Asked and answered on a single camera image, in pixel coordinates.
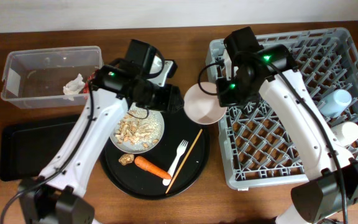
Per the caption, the black rectangular tray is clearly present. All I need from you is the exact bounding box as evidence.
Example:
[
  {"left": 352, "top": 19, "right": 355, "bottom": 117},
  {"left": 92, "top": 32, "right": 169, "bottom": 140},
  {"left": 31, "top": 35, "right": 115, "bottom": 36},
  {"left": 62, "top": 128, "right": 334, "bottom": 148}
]
[{"left": 0, "top": 114, "right": 80, "bottom": 182}]

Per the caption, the brown walnut piece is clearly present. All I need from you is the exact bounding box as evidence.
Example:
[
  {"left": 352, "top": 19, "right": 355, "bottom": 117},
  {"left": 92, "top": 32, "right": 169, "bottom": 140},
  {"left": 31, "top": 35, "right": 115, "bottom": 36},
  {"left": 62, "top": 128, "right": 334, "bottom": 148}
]
[{"left": 118, "top": 154, "right": 135, "bottom": 166}]

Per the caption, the cream plastic cup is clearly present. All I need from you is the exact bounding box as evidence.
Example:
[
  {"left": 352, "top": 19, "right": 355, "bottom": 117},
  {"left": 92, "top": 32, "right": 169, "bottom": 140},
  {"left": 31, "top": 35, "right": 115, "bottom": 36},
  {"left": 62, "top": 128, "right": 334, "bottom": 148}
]
[{"left": 331, "top": 121, "right": 358, "bottom": 146}]

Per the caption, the light blue plastic cup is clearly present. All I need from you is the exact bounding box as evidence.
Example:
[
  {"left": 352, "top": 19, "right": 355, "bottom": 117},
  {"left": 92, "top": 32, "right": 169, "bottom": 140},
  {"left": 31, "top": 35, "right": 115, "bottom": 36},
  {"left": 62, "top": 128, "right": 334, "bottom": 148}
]
[{"left": 319, "top": 89, "right": 352, "bottom": 118}]

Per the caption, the red snack wrapper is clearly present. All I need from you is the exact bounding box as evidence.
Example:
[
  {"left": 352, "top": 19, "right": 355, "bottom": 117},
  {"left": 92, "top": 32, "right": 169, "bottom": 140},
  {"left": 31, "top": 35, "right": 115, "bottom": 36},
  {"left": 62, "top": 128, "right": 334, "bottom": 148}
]
[{"left": 83, "top": 74, "right": 94, "bottom": 94}]

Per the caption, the grey dishwasher rack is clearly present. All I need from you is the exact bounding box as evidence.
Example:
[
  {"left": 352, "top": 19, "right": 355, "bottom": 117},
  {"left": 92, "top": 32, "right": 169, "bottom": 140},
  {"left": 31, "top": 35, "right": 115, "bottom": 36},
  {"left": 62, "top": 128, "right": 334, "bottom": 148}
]
[{"left": 218, "top": 27, "right": 358, "bottom": 190}]

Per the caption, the round black serving tray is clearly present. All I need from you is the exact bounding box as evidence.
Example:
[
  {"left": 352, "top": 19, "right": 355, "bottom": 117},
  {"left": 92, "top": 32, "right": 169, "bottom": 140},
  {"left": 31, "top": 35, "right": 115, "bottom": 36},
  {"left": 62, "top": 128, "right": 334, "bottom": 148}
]
[{"left": 99, "top": 107, "right": 211, "bottom": 200}]

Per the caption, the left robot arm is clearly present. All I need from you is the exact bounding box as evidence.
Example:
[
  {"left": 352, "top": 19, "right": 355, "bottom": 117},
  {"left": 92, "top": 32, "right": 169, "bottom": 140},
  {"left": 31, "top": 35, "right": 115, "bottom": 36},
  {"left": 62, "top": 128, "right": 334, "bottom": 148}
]
[{"left": 0, "top": 58, "right": 183, "bottom": 223}]

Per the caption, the grey plate with food scraps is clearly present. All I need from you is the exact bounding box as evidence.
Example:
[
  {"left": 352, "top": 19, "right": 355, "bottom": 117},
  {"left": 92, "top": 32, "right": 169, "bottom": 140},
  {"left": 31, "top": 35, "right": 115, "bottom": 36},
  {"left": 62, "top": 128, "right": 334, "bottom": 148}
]
[{"left": 110, "top": 104, "right": 165, "bottom": 154}]

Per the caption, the wooden chopstick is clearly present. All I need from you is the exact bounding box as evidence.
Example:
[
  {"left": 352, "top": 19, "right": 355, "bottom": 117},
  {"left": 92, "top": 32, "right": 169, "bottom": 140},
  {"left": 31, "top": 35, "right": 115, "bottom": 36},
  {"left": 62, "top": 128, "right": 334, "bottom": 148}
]
[{"left": 165, "top": 129, "right": 203, "bottom": 194}]

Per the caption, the white plastic fork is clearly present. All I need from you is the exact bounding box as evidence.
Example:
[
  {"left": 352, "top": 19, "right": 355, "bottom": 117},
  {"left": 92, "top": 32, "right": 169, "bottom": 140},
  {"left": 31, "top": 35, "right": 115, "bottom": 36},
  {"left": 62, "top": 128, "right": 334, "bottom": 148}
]
[{"left": 162, "top": 140, "right": 188, "bottom": 186}]

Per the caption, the pink bowl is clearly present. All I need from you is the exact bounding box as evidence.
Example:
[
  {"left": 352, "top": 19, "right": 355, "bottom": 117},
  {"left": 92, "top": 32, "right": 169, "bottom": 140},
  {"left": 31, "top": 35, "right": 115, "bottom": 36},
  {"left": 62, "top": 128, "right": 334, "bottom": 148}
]
[{"left": 184, "top": 83, "right": 227, "bottom": 125}]

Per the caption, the crumpled white tissue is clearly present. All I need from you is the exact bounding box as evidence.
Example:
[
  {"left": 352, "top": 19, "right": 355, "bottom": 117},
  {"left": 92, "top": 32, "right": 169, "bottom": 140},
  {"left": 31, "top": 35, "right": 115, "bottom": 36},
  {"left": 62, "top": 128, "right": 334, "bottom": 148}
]
[{"left": 63, "top": 73, "right": 85, "bottom": 101}]

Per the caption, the orange carrot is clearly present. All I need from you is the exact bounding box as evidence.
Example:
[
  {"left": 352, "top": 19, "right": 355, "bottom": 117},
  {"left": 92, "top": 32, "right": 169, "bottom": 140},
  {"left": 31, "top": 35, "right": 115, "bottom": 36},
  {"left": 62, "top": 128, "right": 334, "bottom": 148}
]
[{"left": 134, "top": 156, "right": 172, "bottom": 180}]

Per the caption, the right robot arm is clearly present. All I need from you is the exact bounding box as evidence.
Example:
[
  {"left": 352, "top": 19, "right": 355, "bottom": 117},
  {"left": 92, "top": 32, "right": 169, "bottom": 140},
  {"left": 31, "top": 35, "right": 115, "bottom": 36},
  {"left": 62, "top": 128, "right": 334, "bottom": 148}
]
[{"left": 216, "top": 43, "right": 358, "bottom": 223}]

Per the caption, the clear plastic waste bin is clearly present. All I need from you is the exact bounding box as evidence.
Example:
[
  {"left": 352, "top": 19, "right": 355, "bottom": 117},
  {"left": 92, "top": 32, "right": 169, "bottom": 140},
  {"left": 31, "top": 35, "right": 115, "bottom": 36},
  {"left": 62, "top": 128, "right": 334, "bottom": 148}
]
[{"left": 1, "top": 46, "right": 103, "bottom": 109}]

